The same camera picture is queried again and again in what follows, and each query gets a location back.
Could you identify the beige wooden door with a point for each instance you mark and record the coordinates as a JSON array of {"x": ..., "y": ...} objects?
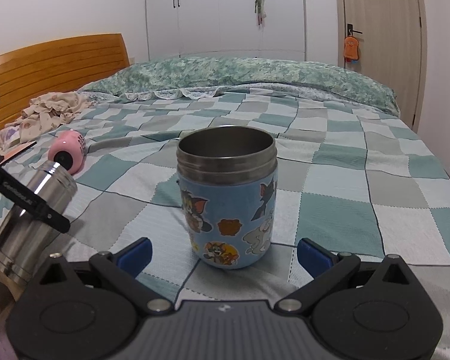
[{"x": 393, "y": 48}]

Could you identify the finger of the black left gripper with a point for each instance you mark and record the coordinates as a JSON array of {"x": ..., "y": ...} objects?
[{"x": 31, "y": 202}]

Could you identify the hanging ornament on wardrobe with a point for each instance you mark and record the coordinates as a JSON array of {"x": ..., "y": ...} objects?
[{"x": 259, "y": 12}]

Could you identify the checkered green grey bed sheet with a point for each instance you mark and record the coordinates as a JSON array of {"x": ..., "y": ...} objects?
[{"x": 351, "y": 176}]

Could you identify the pink flat card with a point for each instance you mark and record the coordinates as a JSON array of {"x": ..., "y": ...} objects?
[{"x": 15, "y": 151}]

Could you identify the white wardrobe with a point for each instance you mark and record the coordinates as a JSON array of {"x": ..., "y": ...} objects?
[{"x": 178, "y": 28}]

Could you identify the orange bag on door handle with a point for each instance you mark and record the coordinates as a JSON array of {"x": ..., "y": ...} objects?
[{"x": 351, "y": 49}]

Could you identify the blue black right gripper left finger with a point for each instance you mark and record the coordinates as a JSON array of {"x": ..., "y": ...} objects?
[{"x": 118, "y": 271}]

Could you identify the green floral quilt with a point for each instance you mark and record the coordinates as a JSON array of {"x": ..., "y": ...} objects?
[{"x": 168, "y": 76}]

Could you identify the beige floral crumpled cloth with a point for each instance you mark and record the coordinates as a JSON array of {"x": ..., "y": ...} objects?
[{"x": 45, "y": 113}]

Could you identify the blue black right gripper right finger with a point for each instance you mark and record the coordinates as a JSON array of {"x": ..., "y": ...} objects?
[{"x": 330, "y": 273}]

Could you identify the tall stainless steel cup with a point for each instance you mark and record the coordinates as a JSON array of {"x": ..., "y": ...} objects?
[{"x": 23, "y": 238}]

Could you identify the blue cartoon sticker steel cup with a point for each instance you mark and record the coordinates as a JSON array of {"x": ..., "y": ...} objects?
[{"x": 227, "y": 177}]

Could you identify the orange wooden headboard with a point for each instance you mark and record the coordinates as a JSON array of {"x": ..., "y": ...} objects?
[{"x": 62, "y": 65}]

